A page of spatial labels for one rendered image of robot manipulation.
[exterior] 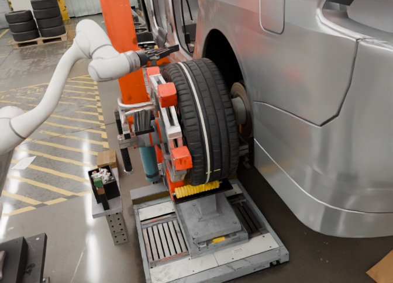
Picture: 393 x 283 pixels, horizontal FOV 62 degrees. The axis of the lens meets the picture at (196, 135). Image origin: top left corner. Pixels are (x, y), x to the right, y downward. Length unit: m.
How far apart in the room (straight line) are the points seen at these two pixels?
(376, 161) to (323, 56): 0.31
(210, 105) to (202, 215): 0.84
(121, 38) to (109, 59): 0.65
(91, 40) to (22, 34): 8.67
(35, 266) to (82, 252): 0.46
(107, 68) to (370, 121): 0.96
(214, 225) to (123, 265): 0.63
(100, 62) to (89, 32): 0.15
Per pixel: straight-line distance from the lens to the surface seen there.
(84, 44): 1.46
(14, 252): 2.07
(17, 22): 10.08
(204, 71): 1.56
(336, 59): 0.91
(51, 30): 9.97
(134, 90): 2.12
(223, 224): 2.02
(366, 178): 1.03
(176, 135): 1.47
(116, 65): 1.39
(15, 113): 1.70
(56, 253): 2.50
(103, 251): 2.37
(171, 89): 1.44
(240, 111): 1.79
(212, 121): 1.45
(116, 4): 2.01
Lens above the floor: 1.64
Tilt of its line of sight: 29 degrees down
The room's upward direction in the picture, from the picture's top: 7 degrees counter-clockwise
